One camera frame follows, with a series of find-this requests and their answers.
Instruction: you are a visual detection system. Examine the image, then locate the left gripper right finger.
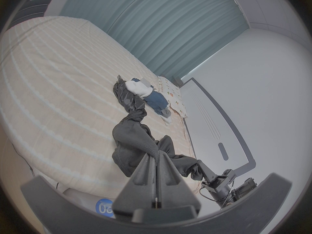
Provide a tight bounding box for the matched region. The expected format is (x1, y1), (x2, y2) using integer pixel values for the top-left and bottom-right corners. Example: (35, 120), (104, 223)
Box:
(158, 150), (202, 213)

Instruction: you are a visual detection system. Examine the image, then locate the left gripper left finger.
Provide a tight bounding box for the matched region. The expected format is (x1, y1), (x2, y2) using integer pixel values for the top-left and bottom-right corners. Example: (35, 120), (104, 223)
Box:
(113, 153), (156, 216)

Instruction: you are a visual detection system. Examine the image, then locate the black T-shirt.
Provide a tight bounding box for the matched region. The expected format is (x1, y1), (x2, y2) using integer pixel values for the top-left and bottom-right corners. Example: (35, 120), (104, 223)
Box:
(112, 109), (205, 181)

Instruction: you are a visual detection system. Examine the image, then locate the pile of clothes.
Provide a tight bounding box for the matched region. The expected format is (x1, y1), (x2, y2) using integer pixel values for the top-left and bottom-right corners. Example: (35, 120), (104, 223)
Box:
(125, 78), (172, 127)

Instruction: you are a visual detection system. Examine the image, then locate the bed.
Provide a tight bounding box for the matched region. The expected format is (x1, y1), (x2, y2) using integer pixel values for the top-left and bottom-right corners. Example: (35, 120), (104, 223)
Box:
(0, 16), (257, 197)

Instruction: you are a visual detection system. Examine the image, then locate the black shiny garment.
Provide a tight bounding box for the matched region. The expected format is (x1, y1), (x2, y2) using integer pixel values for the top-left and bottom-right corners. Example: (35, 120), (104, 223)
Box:
(113, 75), (147, 114)

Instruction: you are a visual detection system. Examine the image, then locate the white printed pillow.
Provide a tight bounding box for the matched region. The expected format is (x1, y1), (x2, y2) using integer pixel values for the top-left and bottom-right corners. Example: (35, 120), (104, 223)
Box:
(157, 76), (188, 118)

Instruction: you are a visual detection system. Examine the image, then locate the blue-green curtain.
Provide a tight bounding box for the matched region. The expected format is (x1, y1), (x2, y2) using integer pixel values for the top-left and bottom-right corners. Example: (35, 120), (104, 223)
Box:
(106, 0), (251, 81)
(59, 0), (153, 32)

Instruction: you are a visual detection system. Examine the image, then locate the black chest of drawers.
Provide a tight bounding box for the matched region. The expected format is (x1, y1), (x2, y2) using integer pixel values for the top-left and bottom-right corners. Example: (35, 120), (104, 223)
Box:
(10, 0), (53, 29)

